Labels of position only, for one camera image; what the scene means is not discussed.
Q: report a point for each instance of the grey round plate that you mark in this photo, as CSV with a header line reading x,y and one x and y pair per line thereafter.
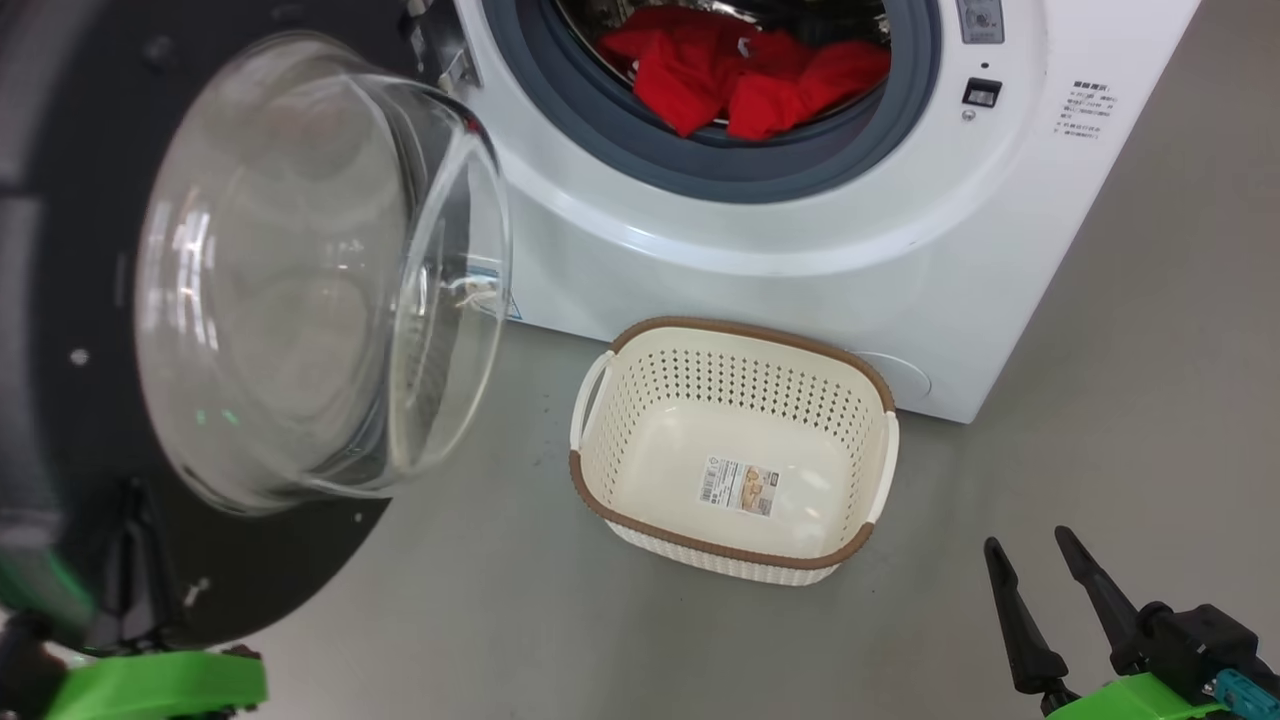
x,y
900,375

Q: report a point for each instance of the red and white garment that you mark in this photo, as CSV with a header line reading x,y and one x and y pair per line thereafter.
x,y
700,70

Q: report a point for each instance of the grey rubber door gasket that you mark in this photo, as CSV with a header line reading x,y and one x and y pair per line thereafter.
x,y
600,140

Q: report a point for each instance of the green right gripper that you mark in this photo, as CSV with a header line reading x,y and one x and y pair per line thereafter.
x,y
1150,700

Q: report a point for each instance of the blue energy label sticker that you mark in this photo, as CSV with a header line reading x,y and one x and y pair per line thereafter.
x,y
514,306

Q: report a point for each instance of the black round glass washer door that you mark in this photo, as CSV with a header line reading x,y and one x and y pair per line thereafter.
x,y
80,250

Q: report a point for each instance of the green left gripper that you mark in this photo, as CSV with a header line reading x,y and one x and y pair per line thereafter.
x,y
160,685

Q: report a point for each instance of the white product label sticker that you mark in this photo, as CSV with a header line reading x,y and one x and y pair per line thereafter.
x,y
737,487

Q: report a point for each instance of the cream perforated laundry basket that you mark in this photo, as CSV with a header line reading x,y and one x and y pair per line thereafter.
x,y
640,450

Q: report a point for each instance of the white front-load washing machine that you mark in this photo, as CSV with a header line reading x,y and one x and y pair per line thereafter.
x,y
800,250

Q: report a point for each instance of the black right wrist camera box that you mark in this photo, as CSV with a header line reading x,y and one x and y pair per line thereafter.
x,y
1195,645

